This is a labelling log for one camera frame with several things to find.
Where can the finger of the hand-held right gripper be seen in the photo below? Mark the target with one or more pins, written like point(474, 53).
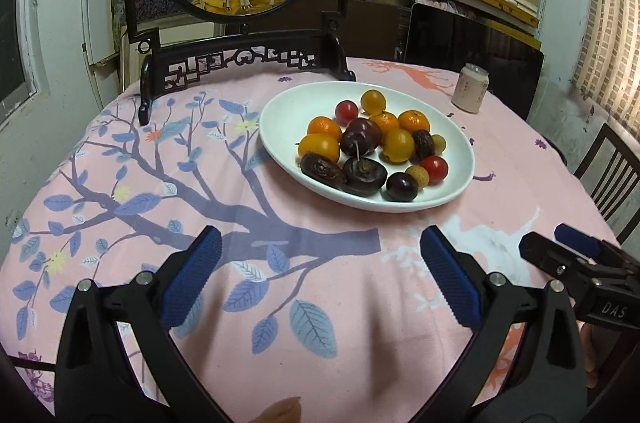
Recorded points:
point(550, 253)
point(575, 238)

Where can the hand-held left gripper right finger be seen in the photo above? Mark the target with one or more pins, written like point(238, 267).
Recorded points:
point(452, 278)

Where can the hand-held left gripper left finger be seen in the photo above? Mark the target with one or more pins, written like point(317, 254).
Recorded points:
point(192, 278)

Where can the small dark purple plum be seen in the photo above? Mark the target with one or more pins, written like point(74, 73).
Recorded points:
point(401, 187)

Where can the red cherry tomato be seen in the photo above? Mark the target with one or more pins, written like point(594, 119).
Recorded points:
point(433, 169)
point(346, 112)

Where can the dark water chestnut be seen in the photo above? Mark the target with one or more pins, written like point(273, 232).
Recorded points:
point(365, 176)
point(322, 170)

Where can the brown date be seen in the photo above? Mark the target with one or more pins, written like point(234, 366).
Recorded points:
point(424, 144)

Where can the large yellow tomato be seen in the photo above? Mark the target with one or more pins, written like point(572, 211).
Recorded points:
point(398, 146)

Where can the dark red plum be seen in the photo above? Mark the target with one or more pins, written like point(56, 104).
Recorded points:
point(361, 136)

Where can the white oval plate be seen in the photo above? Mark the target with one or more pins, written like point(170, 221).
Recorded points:
point(290, 113)

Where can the person's right hand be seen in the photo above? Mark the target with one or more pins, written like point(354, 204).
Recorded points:
point(590, 353)

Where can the person's left hand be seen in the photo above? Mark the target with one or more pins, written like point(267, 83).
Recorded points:
point(282, 412)

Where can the dark wooden chair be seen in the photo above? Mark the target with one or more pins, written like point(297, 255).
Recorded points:
point(610, 178)

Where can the small beige canister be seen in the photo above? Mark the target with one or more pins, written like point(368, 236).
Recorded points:
point(470, 88)

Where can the small orange-yellow tomato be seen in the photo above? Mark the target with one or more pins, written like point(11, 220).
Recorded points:
point(373, 101)

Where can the black chair back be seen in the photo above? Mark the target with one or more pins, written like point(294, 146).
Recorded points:
point(475, 38)

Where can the brown cardboard box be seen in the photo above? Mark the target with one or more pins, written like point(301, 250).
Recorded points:
point(365, 28)

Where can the pink bundled cloth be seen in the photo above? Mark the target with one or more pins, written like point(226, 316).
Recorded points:
point(445, 5)

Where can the white framed window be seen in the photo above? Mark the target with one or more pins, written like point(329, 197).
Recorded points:
point(15, 28)

